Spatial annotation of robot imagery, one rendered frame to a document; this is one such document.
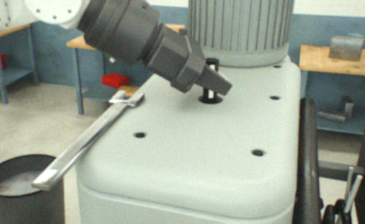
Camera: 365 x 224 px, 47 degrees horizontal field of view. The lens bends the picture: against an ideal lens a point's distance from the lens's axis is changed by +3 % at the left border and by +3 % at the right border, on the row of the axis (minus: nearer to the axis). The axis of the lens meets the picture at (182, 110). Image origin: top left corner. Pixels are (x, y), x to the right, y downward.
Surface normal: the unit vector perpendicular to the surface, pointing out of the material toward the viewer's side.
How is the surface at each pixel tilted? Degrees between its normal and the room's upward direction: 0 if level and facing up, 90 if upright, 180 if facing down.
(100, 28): 95
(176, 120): 0
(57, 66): 90
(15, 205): 94
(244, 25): 90
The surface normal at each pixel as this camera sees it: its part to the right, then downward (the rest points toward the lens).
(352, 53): -0.46, 0.37
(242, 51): -0.03, 0.42
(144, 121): 0.01, -0.91
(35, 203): 0.49, 0.43
